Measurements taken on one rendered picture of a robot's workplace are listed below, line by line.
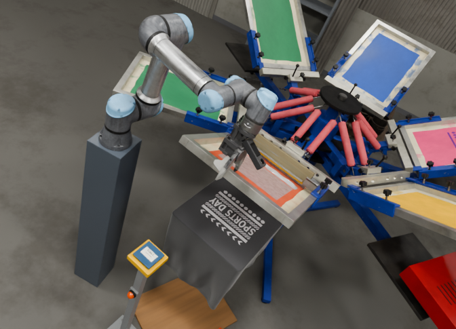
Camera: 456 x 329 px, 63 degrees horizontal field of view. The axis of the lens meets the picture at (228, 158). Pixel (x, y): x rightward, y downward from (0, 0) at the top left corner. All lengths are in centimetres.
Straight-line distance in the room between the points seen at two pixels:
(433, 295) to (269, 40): 216
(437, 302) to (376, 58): 219
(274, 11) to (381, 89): 111
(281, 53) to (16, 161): 230
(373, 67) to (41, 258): 299
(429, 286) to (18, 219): 258
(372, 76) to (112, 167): 243
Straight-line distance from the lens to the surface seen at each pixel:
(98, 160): 185
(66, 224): 299
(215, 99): 120
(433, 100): 644
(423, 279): 220
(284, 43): 332
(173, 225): 196
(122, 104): 168
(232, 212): 202
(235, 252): 188
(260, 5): 337
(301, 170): 204
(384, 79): 354
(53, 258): 283
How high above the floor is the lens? 243
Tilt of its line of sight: 40 degrees down
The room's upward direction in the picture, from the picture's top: 24 degrees clockwise
